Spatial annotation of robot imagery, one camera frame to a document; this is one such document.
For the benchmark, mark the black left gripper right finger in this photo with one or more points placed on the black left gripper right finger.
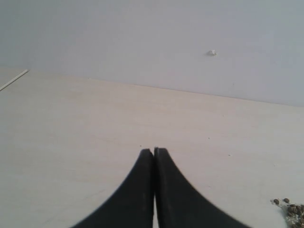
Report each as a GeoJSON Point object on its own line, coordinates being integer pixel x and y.
{"type": "Point", "coordinates": [179, 204]}

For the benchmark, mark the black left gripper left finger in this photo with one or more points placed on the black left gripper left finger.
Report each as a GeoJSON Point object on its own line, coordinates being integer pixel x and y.
{"type": "Point", "coordinates": [132, 204]}

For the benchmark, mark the pile of brown beans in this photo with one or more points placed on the pile of brown beans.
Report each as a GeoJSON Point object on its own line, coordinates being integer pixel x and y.
{"type": "Point", "coordinates": [293, 213]}

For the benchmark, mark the small white wall fixture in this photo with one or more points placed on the small white wall fixture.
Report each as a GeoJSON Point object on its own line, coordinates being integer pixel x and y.
{"type": "Point", "coordinates": [211, 53]}

